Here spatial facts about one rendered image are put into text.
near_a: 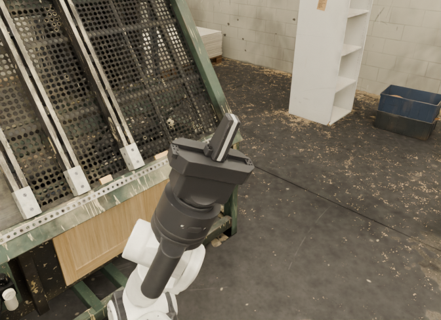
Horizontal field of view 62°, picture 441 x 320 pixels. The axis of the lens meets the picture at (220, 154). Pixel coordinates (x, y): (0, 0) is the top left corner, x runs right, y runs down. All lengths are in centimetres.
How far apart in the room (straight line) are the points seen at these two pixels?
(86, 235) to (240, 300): 101
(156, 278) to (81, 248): 169
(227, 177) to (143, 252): 18
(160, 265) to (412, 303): 227
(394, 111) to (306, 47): 123
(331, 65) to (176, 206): 398
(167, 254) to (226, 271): 206
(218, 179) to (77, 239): 174
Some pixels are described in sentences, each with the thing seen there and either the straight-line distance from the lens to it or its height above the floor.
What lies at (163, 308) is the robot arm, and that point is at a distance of 82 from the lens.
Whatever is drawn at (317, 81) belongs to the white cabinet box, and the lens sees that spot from 453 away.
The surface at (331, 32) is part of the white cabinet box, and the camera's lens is 435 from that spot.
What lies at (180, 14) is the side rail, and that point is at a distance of 241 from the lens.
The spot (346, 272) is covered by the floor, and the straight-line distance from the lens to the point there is 271.
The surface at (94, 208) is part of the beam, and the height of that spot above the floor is 84.
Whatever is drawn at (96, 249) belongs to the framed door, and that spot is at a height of 38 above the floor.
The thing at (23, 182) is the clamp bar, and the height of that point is 105.
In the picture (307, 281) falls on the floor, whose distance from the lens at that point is 259.
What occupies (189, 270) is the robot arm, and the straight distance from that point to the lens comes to 59.
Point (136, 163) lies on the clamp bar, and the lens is 191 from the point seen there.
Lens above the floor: 191
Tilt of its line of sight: 30 degrees down
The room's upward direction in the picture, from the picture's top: straight up
